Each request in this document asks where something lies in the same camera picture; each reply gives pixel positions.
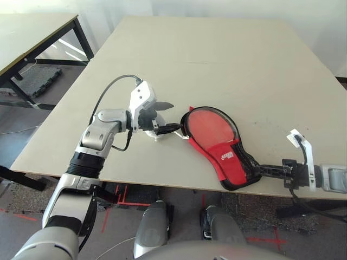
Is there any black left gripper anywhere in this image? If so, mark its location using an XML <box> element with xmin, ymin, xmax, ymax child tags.
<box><xmin>138</xmin><ymin>101</ymin><xmax>181</xmax><ymax>137</ymax></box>

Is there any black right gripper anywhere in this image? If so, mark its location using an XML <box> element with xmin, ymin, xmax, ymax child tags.
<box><xmin>252</xmin><ymin>159</ymin><xmax>310</xmax><ymax>189</ymax></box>

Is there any red ping-pong paddle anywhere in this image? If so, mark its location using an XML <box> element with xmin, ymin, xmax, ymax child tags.
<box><xmin>187</xmin><ymin>108</ymin><xmax>235</xmax><ymax>152</ymax></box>

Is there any black red paddle case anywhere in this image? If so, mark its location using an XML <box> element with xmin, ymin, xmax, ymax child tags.
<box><xmin>173</xmin><ymin>105</ymin><xmax>262</xmax><ymax>192</ymax></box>

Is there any dark speckled floor mat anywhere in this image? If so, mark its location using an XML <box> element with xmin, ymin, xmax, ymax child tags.
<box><xmin>221</xmin><ymin>192</ymin><xmax>318</xmax><ymax>234</ymax></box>

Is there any black table base beam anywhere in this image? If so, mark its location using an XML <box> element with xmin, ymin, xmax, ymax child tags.
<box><xmin>276</xmin><ymin>204</ymin><xmax>310</xmax><ymax>218</ymax></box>
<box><xmin>0</xmin><ymin>165</ymin><xmax>46</xmax><ymax>192</ymax></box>

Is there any grey right robot leg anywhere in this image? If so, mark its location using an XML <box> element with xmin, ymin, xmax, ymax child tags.
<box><xmin>203</xmin><ymin>205</ymin><xmax>247</xmax><ymax>244</ymax></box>

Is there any grey robot leg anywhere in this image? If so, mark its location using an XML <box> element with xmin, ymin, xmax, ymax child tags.
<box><xmin>134</xmin><ymin>200</ymin><xmax>169</xmax><ymax>259</ymax></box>
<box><xmin>203</xmin><ymin>205</ymin><xmax>247</xmax><ymax>244</ymax></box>

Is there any black right robot foot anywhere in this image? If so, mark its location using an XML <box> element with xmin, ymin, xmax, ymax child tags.
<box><xmin>200</xmin><ymin>210</ymin><xmax>215</xmax><ymax>241</ymax></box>

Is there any black robot foot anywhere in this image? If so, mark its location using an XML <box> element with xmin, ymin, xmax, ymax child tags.
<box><xmin>165</xmin><ymin>204</ymin><xmax>175</xmax><ymax>241</ymax></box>
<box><xmin>200</xmin><ymin>210</ymin><xmax>215</xmax><ymax>241</ymax></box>

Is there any grey robot torso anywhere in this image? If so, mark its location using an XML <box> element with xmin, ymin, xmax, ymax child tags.
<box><xmin>140</xmin><ymin>239</ymin><xmax>296</xmax><ymax>260</ymax></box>

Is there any black left robot foot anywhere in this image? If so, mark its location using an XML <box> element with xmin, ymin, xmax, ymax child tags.
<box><xmin>165</xmin><ymin>204</ymin><xmax>175</xmax><ymax>241</ymax></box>

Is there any grey left robot leg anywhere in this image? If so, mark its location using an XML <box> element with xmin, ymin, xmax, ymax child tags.
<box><xmin>134</xmin><ymin>200</ymin><xmax>169</xmax><ymax>259</ymax></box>

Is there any black foam floor mat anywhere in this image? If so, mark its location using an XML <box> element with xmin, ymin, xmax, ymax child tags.
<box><xmin>20</xmin><ymin>64</ymin><xmax>62</xmax><ymax>99</ymax></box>

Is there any grey speckled floor mat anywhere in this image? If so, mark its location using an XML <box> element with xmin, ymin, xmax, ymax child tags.
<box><xmin>5</xmin><ymin>173</ymin><xmax>109</xmax><ymax>215</ymax></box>

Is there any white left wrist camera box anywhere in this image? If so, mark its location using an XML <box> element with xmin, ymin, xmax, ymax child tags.
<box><xmin>127</xmin><ymin>80</ymin><xmax>158</xmax><ymax>133</ymax></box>

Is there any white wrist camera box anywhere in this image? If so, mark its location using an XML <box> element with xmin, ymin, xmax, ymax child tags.
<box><xmin>286</xmin><ymin>129</ymin><xmax>317</xmax><ymax>192</ymax></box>
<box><xmin>127</xmin><ymin>80</ymin><xmax>158</xmax><ymax>133</ymax></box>

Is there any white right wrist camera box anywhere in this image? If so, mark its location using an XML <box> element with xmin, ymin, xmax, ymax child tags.
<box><xmin>286</xmin><ymin>129</ymin><xmax>317</xmax><ymax>192</ymax></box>

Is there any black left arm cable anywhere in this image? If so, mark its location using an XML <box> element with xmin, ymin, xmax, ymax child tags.
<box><xmin>78</xmin><ymin>75</ymin><xmax>143</xmax><ymax>253</ymax></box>

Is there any side table with black frame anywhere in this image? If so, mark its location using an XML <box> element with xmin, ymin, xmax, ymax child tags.
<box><xmin>0</xmin><ymin>13</ymin><xmax>95</xmax><ymax>109</ymax></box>

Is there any white floor cable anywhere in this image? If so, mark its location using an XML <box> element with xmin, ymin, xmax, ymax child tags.
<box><xmin>86</xmin><ymin>236</ymin><xmax>136</xmax><ymax>260</ymax></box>
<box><xmin>0</xmin><ymin>125</ymin><xmax>41</xmax><ymax>135</ymax></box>

